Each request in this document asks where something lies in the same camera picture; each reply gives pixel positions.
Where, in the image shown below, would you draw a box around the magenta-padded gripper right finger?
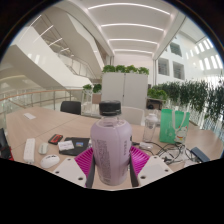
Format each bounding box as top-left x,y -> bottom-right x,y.
128,145 -> 174,188

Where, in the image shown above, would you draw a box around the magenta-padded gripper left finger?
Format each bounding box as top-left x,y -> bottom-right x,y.
53,147 -> 98,188

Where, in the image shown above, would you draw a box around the purple drink bottle black cap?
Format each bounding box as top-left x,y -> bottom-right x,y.
90,100 -> 133,187

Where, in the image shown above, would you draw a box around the white computer mouse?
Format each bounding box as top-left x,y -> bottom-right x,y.
40,153 -> 61,170

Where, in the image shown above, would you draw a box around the white card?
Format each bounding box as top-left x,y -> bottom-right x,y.
57,140 -> 75,152

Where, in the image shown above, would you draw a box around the red and black case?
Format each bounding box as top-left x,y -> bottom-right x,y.
47,133 -> 64,146

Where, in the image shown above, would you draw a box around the small grey-white device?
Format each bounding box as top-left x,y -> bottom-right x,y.
37,142 -> 50,156

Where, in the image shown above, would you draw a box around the clear shaker bottle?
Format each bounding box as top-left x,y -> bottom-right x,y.
142,112 -> 159,144

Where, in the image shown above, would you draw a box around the green tote bag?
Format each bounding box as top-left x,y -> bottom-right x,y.
158,108 -> 191,145

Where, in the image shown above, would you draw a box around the dark blue flat case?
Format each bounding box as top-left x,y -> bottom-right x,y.
189,146 -> 211,164

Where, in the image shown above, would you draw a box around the white chair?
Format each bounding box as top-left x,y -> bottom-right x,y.
119,105 -> 145,126

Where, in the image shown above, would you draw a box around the small white paper note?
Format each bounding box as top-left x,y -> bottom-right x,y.
22,112 -> 37,121

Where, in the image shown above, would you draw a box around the black and red chair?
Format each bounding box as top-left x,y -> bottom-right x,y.
0,128 -> 15,162

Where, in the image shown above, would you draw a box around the white cabinet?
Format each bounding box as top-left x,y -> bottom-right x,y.
100,72 -> 149,111

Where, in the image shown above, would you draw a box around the row of green hedge plants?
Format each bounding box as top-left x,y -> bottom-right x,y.
146,79 -> 224,131

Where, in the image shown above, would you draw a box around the small potted green plants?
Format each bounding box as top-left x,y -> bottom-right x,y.
82,83 -> 103,94

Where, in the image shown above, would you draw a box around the green plants atop cabinet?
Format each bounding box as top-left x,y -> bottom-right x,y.
101,64 -> 150,76

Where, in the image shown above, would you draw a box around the ceiling light strips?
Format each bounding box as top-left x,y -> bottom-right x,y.
87,2 -> 172,55

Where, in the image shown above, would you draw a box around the tangled black cables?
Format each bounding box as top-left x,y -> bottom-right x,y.
131,139 -> 201,166

